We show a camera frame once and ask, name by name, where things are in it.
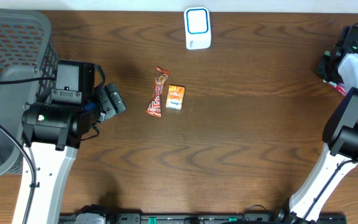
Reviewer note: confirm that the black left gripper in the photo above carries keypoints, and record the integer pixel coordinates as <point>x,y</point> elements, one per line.
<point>105,101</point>

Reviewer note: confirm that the small orange box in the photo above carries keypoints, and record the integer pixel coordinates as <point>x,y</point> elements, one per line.
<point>175,97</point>

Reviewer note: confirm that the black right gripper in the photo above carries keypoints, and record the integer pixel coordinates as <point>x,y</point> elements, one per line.
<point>323,71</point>

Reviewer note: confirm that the red purple snack pack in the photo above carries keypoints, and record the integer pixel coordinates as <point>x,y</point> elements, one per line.
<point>339,87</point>

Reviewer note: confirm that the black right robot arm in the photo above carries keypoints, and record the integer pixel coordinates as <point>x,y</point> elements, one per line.
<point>339,68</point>

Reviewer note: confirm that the grey plastic mesh basket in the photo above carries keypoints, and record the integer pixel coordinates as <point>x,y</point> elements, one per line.
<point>28,64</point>

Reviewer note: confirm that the orange brown snack bag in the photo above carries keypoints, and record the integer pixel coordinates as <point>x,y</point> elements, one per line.
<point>154,107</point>

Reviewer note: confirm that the white barcode scanner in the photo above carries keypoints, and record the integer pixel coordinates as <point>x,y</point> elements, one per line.
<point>197,28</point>

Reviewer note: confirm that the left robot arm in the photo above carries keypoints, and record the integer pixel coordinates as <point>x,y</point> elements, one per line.
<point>53,129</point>

